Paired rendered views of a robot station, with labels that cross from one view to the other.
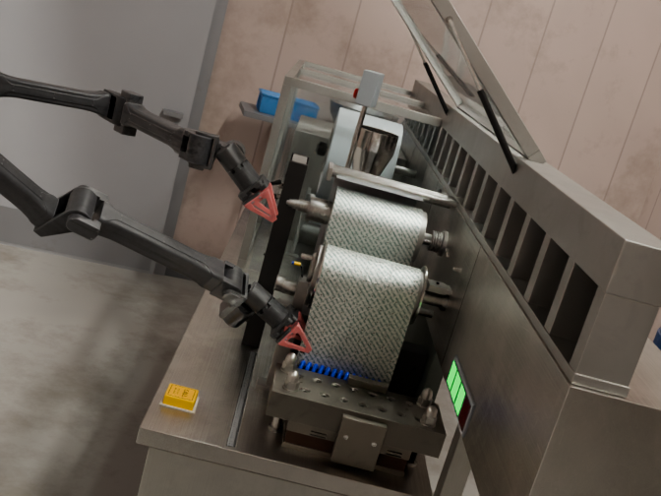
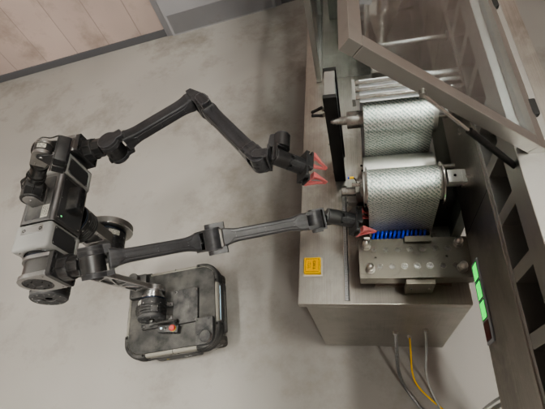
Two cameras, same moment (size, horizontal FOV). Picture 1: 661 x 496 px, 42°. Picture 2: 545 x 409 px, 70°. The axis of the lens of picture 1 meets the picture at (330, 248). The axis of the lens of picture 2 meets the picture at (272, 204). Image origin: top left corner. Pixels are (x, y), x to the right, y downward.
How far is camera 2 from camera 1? 1.37 m
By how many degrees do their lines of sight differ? 47
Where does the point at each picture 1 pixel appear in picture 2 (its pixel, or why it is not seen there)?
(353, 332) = (401, 216)
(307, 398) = (382, 276)
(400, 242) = (420, 131)
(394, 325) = (428, 208)
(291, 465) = (383, 303)
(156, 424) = (306, 297)
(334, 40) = not seen: outside the picture
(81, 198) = (208, 239)
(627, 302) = not seen: outside the picture
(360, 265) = (394, 188)
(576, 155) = not seen: outside the picture
